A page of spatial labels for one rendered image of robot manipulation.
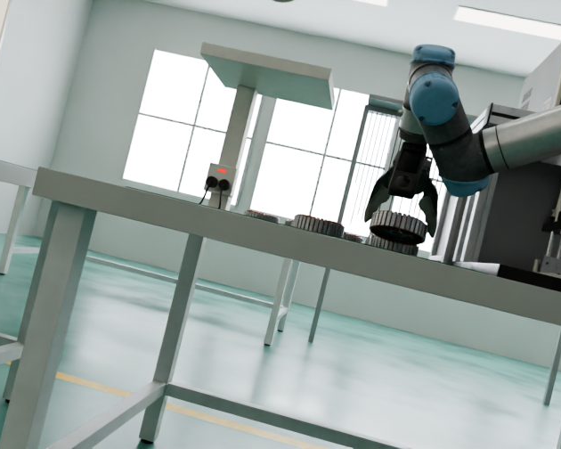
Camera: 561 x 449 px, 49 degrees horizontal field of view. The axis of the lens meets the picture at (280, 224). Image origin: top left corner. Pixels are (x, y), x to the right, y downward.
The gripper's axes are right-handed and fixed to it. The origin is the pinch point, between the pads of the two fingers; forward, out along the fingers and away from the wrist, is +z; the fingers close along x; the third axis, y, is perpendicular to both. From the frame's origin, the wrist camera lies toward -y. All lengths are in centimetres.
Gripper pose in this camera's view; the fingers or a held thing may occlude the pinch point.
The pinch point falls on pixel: (397, 231)
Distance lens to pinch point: 124.6
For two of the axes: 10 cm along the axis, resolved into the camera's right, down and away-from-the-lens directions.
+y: 3.1, -4.2, 8.5
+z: -0.9, 8.8, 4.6
